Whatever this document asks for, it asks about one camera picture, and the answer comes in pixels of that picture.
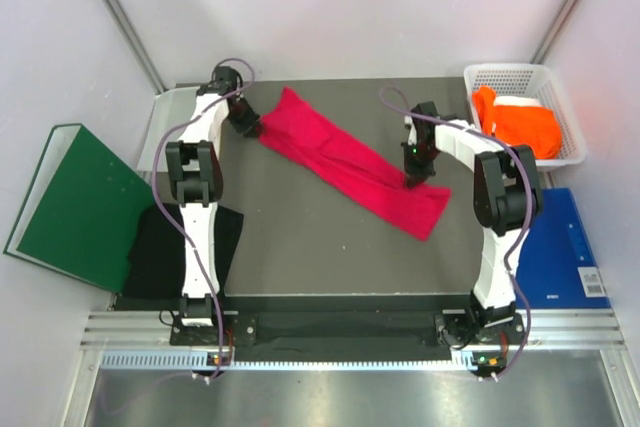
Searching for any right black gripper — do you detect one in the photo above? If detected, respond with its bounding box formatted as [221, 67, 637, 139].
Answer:
[400, 142, 441, 191]

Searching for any pink red t-shirt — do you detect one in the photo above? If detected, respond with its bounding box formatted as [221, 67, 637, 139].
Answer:
[260, 87, 451, 241]

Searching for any black t-shirt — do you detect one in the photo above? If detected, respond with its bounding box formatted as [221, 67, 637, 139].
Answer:
[121, 205, 244, 300]

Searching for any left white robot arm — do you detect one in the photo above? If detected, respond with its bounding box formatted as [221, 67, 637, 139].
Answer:
[164, 60, 262, 344]

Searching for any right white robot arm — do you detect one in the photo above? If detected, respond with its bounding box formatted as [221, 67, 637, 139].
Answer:
[402, 101, 543, 343]

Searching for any translucent plastic tray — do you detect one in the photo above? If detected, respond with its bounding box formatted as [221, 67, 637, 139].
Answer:
[136, 87, 229, 172]

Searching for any orange t-shirt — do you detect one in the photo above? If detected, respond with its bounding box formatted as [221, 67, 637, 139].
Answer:
[471, 86, 563, 160]

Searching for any white plastic basket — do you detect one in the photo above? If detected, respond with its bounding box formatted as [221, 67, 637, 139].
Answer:
[463, 63, 587, 172]

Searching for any blue folder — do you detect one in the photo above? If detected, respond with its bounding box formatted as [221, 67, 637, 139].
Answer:
[516, 188, 610, 310]

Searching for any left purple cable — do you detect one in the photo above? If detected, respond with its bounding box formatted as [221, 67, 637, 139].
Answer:
[151, 58, 256, 381]

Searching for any purple cable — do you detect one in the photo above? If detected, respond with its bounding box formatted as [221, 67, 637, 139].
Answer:
[378, 86, 532, 381]
[151, 58, 256, 381]

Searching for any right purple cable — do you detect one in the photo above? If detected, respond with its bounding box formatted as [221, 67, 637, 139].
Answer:
[378, 86, 532, 381]

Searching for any left aluminium frame post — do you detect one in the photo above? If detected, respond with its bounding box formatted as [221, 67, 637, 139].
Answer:
[101, 0, 168, 94]

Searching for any aluminium frame post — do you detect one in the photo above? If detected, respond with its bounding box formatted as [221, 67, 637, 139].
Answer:
[530, 0, 582, 65]
[101, 0, 168, 94]

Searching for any green ring binder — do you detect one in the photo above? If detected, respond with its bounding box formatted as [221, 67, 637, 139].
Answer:
[4, 123, 154, 293]

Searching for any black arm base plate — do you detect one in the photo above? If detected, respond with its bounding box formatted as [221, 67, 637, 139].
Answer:
[170, 310, 524, 364]

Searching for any perforated cable duct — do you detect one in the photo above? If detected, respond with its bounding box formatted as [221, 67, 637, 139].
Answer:
[101, 350, 498, 372]

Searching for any right aluminium frame post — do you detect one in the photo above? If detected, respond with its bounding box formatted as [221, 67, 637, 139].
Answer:
[530, 0, 582, 65]

